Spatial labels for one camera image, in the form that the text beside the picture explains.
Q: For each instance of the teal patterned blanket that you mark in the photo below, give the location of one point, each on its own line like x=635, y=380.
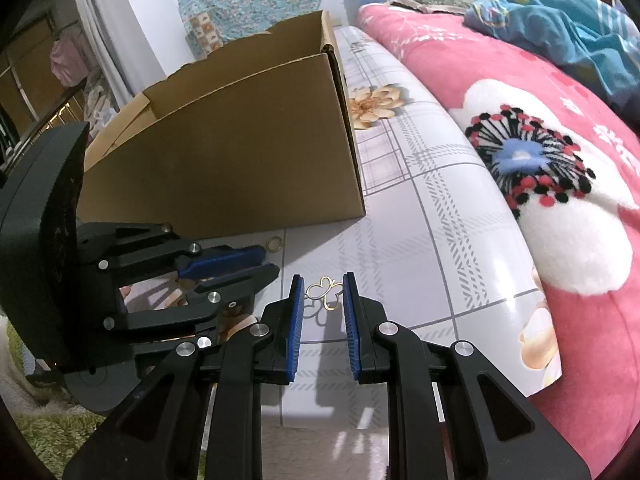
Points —
x=560, y=30

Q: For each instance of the white curtain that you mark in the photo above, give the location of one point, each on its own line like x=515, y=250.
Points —
x=115, y=25

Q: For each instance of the gold butterfly ornament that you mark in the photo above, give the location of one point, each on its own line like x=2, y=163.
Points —
x=331, y=305

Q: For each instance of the brown cardboard box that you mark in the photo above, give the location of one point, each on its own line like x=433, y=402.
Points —
x=240, y=150

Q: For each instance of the green patterned pillow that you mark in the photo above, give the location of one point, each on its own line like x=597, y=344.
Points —
x=430, y=1

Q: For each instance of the green shaggy rug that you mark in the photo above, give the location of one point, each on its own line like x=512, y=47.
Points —
x=40, y=435

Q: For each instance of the pink floral fleece blanket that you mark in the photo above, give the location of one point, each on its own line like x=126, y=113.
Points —
x=590, y=310

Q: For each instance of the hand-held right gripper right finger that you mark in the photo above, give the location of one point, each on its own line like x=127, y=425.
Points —
x=352, y=330

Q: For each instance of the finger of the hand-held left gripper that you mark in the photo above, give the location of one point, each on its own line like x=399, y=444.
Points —
x=225, y=260
x=235, y=282

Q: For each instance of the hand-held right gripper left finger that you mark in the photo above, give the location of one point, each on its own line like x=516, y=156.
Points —
x=295, y=330

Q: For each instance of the pink hanging garment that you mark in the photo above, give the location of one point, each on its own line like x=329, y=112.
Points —
x=70, y=60

